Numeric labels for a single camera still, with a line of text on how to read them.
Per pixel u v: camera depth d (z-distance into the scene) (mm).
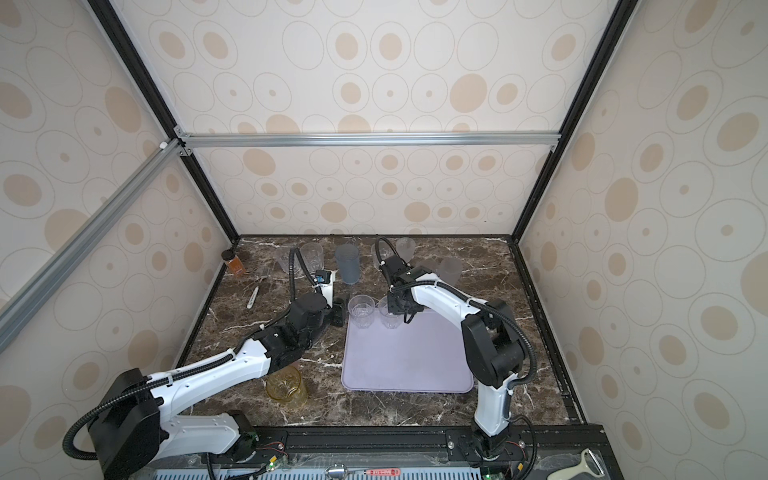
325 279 685
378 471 690
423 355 911
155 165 804
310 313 591
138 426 390
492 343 487
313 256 1102
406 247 1105
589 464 704
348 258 1189
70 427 385
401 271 733
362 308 967
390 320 913
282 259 1087
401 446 747
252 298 1003
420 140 1794
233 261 1027
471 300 522
